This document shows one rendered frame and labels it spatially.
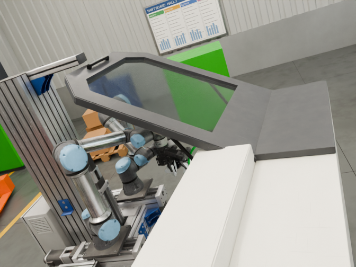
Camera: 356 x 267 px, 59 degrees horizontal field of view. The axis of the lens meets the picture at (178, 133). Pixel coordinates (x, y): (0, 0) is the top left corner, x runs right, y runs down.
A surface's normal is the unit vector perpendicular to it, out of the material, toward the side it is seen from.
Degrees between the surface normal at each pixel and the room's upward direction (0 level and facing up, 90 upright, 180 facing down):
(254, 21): 90
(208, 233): 0
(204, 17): 90
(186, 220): 0
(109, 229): 98
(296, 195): 0
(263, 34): 90
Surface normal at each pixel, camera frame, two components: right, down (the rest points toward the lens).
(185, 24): -0.19, 0.43
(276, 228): -0.32, -0.88
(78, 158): 0.56, 0.00
